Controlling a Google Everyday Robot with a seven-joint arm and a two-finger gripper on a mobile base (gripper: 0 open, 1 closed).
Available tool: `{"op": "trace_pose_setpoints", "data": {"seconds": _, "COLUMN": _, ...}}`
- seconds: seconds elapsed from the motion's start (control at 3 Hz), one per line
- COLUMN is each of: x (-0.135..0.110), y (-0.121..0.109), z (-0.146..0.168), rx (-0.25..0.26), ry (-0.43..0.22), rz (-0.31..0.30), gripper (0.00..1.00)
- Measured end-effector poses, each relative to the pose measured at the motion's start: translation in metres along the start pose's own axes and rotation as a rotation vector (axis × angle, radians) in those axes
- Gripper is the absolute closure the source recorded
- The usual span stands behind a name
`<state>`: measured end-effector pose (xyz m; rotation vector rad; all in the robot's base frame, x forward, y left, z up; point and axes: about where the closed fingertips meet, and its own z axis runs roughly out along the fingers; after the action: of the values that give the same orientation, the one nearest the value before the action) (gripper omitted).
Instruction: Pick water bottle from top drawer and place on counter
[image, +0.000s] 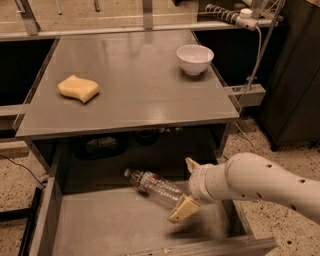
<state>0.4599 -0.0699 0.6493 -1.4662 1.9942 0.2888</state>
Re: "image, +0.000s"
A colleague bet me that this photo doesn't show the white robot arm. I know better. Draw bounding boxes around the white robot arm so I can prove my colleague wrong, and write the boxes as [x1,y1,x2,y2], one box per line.
[168,153,320,224]

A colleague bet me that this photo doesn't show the black floor bracket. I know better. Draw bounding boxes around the black floor bracket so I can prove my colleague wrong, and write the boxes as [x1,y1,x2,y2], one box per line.
[0,186,44,256]

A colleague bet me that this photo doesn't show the white ceramic bowl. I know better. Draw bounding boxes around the white ceramic bowl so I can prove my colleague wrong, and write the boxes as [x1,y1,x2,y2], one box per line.
[176,44,214,75]

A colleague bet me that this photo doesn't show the black floor cable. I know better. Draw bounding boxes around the black floor cable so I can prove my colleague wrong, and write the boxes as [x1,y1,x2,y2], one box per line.
[0,153,48,188]

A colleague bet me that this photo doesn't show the grey cabinet counter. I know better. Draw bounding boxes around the grey cabinet counter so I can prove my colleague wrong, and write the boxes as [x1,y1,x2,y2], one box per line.
[16,30,239,159]

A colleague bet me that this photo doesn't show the white power cable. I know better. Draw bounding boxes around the white power cable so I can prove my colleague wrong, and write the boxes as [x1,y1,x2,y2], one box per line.
[229,25,264,148]

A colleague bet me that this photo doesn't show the open grey top drawer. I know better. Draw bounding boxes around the open grey top drawer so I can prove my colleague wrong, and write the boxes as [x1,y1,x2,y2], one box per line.
[29,144,276,256]

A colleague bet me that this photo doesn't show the white power strip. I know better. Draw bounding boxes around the white power strip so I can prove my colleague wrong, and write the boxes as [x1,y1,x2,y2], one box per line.
[205,4,258,31]

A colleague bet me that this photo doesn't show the yellow sponge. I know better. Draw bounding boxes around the yellow sponge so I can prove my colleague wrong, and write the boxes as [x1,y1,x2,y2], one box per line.
[57,75,99,104]

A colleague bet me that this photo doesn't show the dark cabinet at right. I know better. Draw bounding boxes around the dark cabinet at right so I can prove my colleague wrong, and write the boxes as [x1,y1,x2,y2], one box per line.
[258,0,320,151]

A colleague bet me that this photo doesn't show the clear plastic water bottle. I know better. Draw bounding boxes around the clear plastic water bottle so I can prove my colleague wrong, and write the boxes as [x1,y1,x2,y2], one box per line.
[124,168,184,209]

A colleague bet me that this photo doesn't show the metal rail frame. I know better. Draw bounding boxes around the metal rail frame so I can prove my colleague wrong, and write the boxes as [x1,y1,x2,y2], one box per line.
[0,0,286,41]

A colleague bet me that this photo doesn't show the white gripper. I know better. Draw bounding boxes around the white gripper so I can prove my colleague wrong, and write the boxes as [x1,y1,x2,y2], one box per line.
[167,157,230,223]

